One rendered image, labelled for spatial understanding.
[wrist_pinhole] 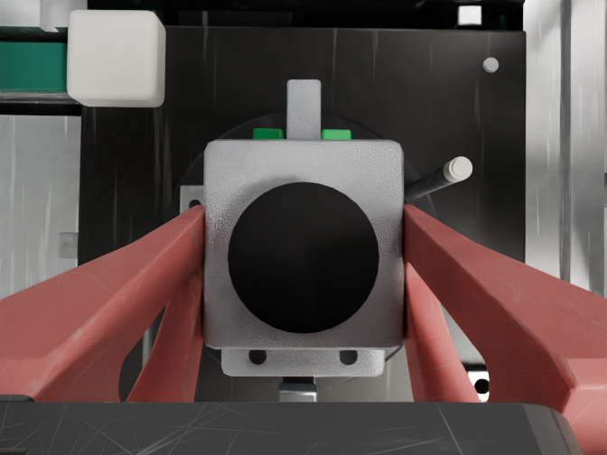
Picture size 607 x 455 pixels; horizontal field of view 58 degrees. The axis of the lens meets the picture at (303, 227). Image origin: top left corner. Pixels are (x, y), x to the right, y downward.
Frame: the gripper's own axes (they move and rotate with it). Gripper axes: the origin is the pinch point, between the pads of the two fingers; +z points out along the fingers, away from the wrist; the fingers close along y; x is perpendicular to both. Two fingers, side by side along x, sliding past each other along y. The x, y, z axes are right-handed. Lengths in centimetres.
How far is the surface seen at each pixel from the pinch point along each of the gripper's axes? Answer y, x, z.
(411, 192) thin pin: -5.1, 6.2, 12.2
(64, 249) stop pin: 12.9, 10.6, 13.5
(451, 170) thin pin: -5.1, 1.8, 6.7
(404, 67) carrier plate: -5.4, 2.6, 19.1
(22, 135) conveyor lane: 17.9, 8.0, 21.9
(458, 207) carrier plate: -8.3, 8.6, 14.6
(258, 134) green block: 1.8, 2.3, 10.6
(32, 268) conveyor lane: 17.1, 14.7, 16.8
